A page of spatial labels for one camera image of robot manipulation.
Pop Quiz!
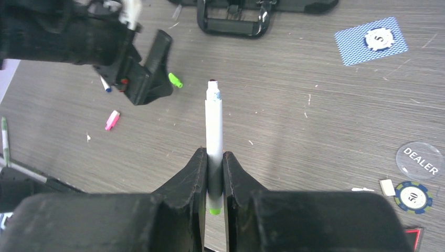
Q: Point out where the black poker chip case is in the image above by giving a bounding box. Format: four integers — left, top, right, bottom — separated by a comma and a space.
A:
170, 0, 339, 38

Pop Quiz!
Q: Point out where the white chip on card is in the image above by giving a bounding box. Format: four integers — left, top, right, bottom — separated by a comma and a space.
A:
364, 27, 395, 51

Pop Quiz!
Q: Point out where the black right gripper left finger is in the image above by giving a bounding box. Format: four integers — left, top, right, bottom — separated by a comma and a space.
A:
1, 148, 207, 251

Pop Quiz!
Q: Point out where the red triangle sign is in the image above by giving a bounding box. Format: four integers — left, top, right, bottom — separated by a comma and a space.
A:
405, 227, 425, 252

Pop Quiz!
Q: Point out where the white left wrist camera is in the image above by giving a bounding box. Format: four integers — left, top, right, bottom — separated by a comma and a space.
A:
87, 0, 142, 30

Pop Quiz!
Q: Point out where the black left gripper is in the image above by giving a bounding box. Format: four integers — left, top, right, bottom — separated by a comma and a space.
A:
93, 27, 173, 106

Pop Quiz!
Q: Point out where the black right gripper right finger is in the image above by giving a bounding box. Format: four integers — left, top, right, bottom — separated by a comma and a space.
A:
222, 152, 412, 251

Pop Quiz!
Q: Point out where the pink pen cap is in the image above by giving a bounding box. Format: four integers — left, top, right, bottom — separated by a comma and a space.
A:
105, 110, 120, 131

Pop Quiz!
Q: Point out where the blue white fifty chip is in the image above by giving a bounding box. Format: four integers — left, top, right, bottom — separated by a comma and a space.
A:
394, 181, 433, 215

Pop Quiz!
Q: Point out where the white pen green end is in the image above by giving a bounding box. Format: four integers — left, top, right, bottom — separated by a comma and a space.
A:
205, 79, 223, 215

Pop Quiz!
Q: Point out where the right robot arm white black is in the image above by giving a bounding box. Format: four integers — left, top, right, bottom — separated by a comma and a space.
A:
1, 148, 423, 251

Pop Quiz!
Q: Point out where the clear dealer button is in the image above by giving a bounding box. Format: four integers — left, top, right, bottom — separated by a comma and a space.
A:
396, 141, 444, 181

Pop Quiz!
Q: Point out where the green pen cap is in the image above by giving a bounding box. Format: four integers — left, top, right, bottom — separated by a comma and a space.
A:
168, 72, 183, 88

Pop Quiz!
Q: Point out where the white pen blue tip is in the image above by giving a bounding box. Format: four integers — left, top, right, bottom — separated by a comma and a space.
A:
100, 77, 112, 92

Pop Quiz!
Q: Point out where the blue playing card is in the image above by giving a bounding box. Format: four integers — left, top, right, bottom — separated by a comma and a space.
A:
334, 17, 408, 66

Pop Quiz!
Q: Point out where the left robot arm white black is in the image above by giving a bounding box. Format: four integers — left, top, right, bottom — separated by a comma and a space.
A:
1, 1, 174, 106

